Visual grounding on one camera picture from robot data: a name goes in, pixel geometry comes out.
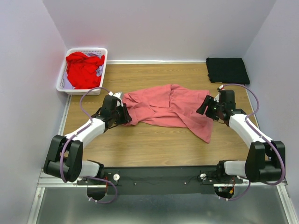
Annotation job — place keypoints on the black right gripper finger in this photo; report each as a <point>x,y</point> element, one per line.
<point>201,109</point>
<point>208,101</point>

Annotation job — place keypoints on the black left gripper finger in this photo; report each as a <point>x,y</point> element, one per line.
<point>124,110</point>
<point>127,123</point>

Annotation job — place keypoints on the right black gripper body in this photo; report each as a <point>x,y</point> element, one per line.
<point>213,112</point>

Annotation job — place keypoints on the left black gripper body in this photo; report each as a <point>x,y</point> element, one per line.
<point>119,115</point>

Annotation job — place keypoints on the pink t shirt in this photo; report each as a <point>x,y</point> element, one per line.
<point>170,105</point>

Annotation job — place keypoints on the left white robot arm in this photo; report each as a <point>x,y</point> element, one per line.
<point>65,155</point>

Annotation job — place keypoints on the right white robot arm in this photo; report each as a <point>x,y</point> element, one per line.
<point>265,161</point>

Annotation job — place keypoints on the folded black t shirt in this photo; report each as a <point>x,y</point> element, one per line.
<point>227,70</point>

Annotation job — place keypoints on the white plastic laundry basket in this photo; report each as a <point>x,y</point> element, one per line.
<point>82,69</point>

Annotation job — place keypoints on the red t shirt in basket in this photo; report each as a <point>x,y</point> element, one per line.
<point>83,71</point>

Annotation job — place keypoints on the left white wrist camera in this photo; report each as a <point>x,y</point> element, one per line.
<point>118,95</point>

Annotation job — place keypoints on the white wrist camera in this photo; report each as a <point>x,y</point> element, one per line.
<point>217,97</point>
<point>118,95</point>

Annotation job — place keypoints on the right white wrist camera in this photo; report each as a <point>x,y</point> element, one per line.
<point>217,97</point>

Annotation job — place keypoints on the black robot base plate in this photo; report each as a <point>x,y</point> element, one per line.
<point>159,181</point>

